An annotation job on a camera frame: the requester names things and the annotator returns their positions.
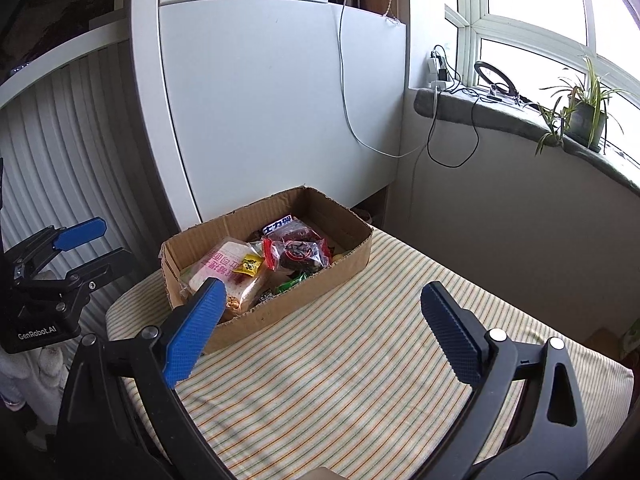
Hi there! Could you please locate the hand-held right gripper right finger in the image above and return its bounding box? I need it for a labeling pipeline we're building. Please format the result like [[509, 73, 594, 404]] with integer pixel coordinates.
[[420, 281, 591, 480]]

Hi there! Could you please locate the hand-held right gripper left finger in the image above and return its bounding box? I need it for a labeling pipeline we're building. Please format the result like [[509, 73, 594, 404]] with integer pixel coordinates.
[[55, 277, 236, 480]]

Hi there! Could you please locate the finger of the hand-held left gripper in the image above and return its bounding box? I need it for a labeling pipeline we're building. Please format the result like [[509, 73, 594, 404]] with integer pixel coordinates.
[[12, 247, 134, 306], [5, 216, 107, 266]]

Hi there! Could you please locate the packaged sliced bread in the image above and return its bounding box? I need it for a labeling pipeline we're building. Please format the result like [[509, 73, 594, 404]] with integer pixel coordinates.
[[180, 240, 273, 323]]

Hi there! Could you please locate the brown chocolate bar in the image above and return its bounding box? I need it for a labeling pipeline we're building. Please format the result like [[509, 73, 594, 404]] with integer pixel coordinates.
[[262, 215, 293, 237], [252, 287, 281, 311]]

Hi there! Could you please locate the yellow candy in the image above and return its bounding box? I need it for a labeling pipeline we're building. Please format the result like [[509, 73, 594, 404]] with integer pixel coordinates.
[[231, 254, 265, 277]]

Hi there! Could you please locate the green snack packet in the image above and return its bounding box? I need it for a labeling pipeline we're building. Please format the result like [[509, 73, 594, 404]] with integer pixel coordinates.
[[275, 272, 313, 295]]

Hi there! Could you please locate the brown cardboard box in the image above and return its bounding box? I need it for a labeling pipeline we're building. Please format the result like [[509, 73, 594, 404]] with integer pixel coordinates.
[[160, 185, 375, 356]]

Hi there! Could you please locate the red-edged clear date packet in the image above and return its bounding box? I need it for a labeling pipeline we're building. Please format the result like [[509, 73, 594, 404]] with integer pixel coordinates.
[[277, 217, 326, 242], [261, 237, 333, 275]]

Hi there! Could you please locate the person's left hand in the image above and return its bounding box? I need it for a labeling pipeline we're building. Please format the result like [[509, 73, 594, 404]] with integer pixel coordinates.
[[0, 345, 68, 426]]

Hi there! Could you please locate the white ribbed panel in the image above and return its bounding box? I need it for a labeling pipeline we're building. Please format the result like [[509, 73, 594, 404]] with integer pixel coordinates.
[[0, 57, 176, 321]]

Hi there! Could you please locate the striped table cloth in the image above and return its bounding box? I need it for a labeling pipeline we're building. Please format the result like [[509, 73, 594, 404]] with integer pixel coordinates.
[[105, 225, 636, 480]]

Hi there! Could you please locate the white cabinet panel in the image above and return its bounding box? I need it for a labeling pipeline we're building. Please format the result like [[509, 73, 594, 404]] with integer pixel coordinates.
[[127, 0, 408, 231]]

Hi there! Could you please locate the potted spider plant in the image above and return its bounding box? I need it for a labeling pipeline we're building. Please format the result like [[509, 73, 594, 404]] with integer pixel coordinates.
[[535, 52, 638, 158]]

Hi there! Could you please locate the white power strip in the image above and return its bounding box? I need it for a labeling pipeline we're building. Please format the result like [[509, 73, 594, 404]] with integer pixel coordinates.
[[427, 45, 453, 92]]

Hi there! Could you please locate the white framed window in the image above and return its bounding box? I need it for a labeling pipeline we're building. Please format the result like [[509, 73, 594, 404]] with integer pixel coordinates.
[[407, 0, 640, 126]]

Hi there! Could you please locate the white cable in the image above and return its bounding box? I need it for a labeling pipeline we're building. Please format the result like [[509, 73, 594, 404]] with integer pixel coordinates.
[[407, 92, 441, 246], [337, 0, 436, 158]]

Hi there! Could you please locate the black cable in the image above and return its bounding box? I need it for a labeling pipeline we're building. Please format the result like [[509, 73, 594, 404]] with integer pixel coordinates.
[[426, 92, 481, 168]]

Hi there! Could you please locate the black ring light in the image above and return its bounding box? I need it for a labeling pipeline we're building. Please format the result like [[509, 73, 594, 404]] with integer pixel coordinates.
[[472, 60, 523, 106]]

